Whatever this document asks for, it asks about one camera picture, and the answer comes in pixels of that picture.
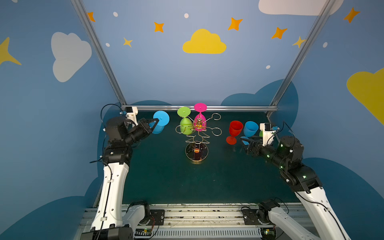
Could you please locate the blue wine glass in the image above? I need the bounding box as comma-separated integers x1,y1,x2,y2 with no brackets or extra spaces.
152,111,170,134
241,121,259,146

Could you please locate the red wine glass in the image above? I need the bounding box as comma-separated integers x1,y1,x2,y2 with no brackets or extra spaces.
226,121,244,145

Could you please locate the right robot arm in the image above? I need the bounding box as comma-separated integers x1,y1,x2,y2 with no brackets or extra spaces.
241,136,350,240

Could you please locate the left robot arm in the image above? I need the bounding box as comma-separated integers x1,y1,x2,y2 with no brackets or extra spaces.
81,117,159,240

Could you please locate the pink wine glass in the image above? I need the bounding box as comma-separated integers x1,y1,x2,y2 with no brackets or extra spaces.
194,103,207,132

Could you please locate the right circuit board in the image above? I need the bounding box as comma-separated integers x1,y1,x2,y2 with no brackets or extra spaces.
261,229,277,240

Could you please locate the circuit board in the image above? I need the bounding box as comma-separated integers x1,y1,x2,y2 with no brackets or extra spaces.
135,228,155,238
261,229,277,240

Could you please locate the left circuit board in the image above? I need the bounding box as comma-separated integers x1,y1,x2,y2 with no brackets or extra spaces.
135,228,155,238

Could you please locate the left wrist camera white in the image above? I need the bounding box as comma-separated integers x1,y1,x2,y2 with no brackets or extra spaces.
124,107,139,126

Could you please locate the back aluminium frame bar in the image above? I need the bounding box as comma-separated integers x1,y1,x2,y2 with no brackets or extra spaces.
122,104,278,112

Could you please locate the gold wire glass rack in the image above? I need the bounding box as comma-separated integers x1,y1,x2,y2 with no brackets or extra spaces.
175,113,223,164

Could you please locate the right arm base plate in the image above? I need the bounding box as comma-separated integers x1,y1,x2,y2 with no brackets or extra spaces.
240,207,273,225

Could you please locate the aluminium front rail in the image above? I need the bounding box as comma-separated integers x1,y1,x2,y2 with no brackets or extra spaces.
75,204,318,240

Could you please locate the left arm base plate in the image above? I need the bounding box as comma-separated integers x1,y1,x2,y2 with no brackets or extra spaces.
145,209,165,226

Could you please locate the right aluminium frame post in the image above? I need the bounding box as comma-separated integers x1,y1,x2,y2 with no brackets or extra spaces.
270,0,336,109

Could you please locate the aluminium frame post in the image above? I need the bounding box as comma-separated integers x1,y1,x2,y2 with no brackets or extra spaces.
270,0,336,109
71,0,127,105

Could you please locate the left aluminium frame post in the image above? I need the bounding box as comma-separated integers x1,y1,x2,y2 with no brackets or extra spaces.
71,0,127,105

